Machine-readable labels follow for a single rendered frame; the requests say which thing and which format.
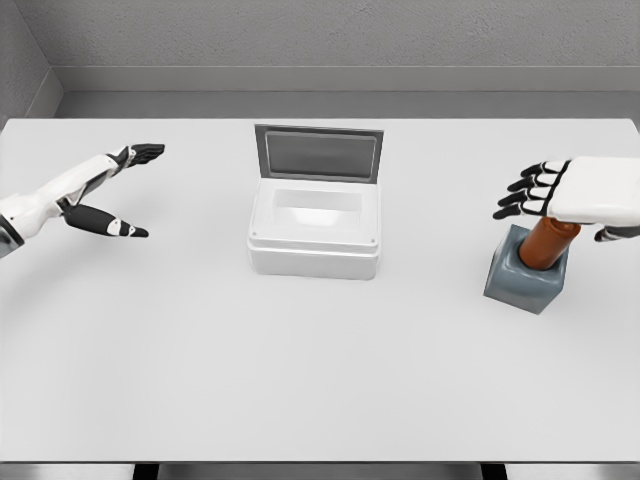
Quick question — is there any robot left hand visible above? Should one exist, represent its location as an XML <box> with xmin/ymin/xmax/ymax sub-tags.
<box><xmin>28</xmin><ymin>142</ymin><xmax>167</xmax><ymax>239</ymax></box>

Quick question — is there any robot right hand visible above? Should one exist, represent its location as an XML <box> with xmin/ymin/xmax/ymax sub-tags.
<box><xmin>492</xmin><ymin>156</ymin><xmax>640</xmax><ymax>244</ymax></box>

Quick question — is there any brown cylindrical bottle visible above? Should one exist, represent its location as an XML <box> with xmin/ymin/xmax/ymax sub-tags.
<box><xmin>518</xmin><ymin>216</ymin><xmax>582</xmax><ymax>272</ymax></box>

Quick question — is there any grey-blue square holder block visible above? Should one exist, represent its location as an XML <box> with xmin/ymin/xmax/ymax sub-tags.
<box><xmin>482</xmin><ymin>223</ymin><xmax>570</xmax><ymax>316</ymax></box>

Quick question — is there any grey hinged box lid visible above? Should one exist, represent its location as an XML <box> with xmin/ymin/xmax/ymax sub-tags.
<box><xmin>253</xmin><ymin>123</ymin><xmax>386</xmax><ymax>185</ymax></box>

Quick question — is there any white open storage box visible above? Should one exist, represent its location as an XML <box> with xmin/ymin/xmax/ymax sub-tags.
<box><xmin>246</xmin><ymin>178</ymin><xmax>383</xmax><ymax>283</ymax></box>

